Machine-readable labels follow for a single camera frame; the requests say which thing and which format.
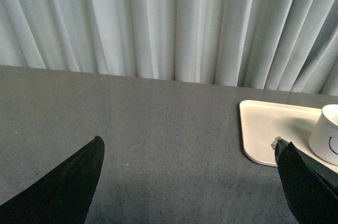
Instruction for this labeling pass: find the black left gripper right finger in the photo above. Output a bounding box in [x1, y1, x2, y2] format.
[271, 136, 337, 223]

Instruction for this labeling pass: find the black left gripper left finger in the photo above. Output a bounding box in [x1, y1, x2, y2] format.
[1, 136, 105, 223]

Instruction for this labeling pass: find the white smiley mug black handle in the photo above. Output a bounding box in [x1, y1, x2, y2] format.
[308, 104, 337, 166]

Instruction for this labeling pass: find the beige rectangular tray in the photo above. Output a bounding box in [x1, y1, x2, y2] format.
[239, 100, 337, 172]

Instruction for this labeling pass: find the white pleated curtain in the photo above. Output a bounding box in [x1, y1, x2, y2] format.
[1, 0, 337, 96]

